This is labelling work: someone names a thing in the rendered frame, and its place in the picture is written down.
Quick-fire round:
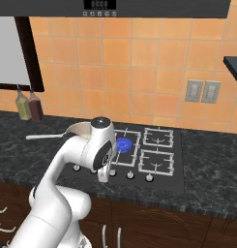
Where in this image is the blue burner flame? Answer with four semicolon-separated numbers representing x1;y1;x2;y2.
116;137;133;153

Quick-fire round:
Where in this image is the silver pan with handle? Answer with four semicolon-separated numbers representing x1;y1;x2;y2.
25;121;93;141

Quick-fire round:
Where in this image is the dark brown drawer front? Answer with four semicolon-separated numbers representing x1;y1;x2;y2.
0;219;29;248
0;197;35;224

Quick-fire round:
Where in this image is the window with dark frame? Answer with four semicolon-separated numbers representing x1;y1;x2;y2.
0;15;45;93

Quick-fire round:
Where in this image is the olive yellow bottle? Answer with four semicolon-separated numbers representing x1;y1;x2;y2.
15;84;33;122

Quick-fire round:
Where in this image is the dark wall shelf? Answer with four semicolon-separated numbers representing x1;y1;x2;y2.
222;55;237;88

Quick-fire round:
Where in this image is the black gas hob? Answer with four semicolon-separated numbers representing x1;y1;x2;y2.
57;125;186;195

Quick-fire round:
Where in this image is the dark brown cupboard door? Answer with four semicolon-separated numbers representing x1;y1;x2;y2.
78;197;114;248
110;201;215;248
212;216;237;248

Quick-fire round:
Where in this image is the grey wall socket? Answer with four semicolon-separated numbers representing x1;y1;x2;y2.
184;78;204;104
200;79;222;105

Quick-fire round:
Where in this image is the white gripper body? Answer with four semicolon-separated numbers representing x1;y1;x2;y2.
97;161;112;184

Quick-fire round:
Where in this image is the silver cupboard door handle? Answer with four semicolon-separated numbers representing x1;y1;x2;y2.
115;227;123;248
101;224;108;248

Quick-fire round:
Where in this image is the dark red bottle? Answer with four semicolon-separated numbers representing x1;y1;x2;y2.
28;88;44;123

